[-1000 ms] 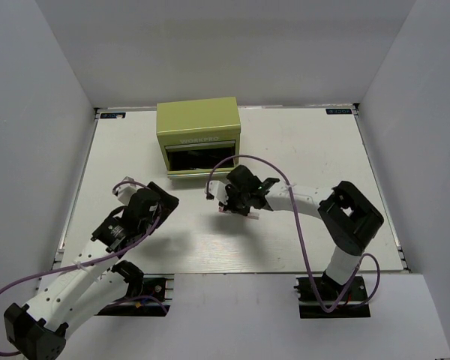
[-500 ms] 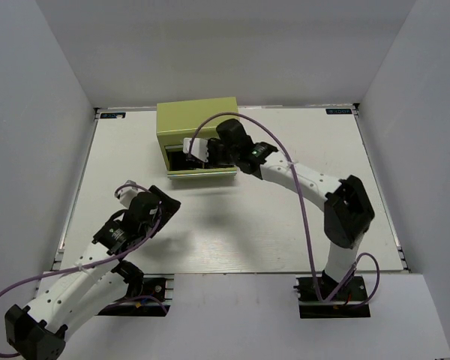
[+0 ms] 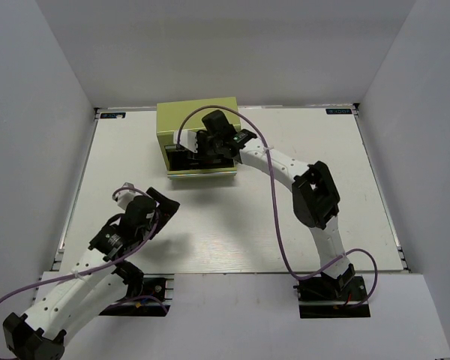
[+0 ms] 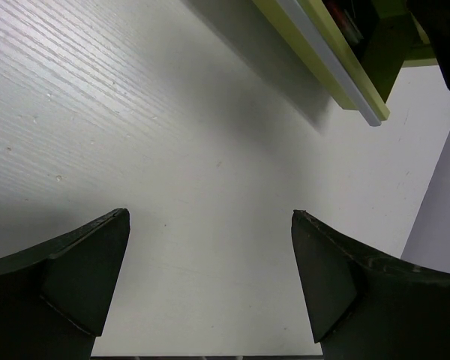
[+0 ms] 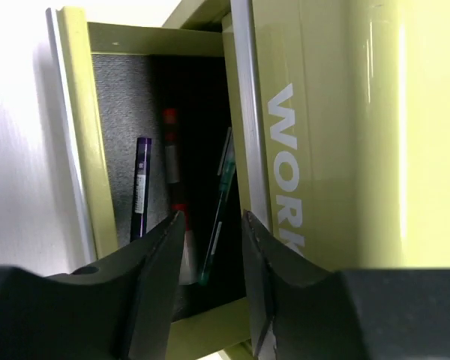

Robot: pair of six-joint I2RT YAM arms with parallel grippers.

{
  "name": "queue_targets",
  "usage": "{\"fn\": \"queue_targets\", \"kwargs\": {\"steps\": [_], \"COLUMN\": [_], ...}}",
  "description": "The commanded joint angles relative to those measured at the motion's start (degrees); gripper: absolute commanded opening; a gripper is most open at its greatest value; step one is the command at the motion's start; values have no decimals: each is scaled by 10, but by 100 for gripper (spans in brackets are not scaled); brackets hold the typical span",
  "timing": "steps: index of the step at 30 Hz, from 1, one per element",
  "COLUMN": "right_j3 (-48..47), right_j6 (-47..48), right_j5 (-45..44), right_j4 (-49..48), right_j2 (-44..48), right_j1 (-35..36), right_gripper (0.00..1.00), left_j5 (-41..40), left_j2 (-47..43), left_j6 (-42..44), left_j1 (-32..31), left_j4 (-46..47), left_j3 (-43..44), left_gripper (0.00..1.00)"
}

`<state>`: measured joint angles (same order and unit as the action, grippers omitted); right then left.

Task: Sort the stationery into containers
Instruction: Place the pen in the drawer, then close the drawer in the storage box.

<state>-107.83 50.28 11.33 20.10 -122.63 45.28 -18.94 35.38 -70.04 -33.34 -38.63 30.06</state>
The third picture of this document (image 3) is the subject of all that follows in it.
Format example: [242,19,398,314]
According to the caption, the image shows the green metal drawer chest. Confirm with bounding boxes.
[156,97,238,179]

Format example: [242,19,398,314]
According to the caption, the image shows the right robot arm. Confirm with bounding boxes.
[198,106,355,299]

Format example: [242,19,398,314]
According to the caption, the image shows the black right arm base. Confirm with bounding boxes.
[293,276,371,319]

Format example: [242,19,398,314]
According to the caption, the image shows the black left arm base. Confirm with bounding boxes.
[100,274,174,317]

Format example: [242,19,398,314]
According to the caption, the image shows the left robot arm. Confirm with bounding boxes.
[3,184,180,359]

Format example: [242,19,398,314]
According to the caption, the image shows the blue label sticker left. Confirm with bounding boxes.
[100,112,126,119]

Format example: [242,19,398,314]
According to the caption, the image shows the blue label sticker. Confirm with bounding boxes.
[325,108,353,115]
[100,112,126,119]

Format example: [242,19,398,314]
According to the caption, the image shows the blue label sticker right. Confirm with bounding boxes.
[325,108,353,115]

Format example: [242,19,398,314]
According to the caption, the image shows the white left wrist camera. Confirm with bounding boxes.
[112,182,138,210]

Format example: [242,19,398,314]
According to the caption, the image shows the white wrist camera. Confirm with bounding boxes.
[112,182,138,210]
[173,130,198,153]

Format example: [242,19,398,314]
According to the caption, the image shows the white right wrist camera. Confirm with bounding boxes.
[173,130,198,153]

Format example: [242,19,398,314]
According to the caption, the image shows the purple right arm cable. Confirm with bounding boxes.
[175,105,379,308]

